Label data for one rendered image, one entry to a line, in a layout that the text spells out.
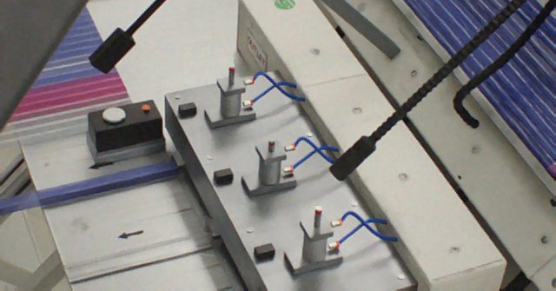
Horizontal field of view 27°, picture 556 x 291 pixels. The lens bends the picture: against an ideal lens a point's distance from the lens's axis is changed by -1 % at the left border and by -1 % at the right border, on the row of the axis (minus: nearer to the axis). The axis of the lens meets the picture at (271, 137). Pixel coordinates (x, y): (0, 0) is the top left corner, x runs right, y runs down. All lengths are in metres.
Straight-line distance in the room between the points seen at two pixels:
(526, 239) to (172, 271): 0.34
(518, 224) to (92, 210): 0.43
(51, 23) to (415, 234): 0.54
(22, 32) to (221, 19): 0.85
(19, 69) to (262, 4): 0.75
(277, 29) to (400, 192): 0.29
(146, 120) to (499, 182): 0.38
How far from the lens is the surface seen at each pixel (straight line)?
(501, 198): 1.12
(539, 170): 1.07
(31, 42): 0.63
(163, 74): 1.38
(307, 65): 1.27
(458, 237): 1.09
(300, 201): 1.13
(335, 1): 1.19
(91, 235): 1.18
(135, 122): 1.24
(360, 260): 1.08
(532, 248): 1.09
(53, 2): 0.64
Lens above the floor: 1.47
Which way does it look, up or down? 13 degrees down
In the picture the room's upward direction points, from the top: 46 degrees clockwise
